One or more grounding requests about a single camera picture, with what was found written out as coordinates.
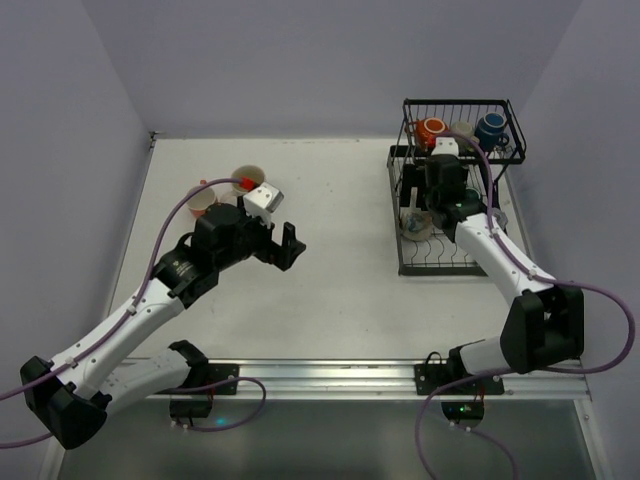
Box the tall floral white mug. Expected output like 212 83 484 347
400 210 433 242

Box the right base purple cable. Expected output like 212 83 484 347
417 384 519 480

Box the dark teal mug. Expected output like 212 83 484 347
465 188 482 203

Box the salmon orange mug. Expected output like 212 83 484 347
186 179 218 218

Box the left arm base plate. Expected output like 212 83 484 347
204 363 240 397

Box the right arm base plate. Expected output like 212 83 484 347
413 351 505 396

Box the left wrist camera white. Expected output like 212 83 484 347
243 182 284 227

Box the beige mug upper shelf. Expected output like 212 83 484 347
449 121 478 151

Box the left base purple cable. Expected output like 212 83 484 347
169 377 266 434

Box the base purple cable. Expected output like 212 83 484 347
417 384 519 480
169 377 266 434

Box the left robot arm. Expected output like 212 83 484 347
20 204 306 450

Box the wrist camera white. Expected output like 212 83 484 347
243 182 284 227
431 136 460 158

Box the blue mug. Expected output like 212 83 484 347
474 112 510 152

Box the orange round mug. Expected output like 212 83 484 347
405 117 448 151

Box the aluminium mounting rail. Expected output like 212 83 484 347
207 360 590 400

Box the black wire dish rack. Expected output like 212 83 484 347
386 99 526 277

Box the cream floral mug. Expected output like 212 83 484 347
220 165 266 205

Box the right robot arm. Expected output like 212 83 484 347
424 154 584 376

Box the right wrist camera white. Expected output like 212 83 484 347
431 136 460 158

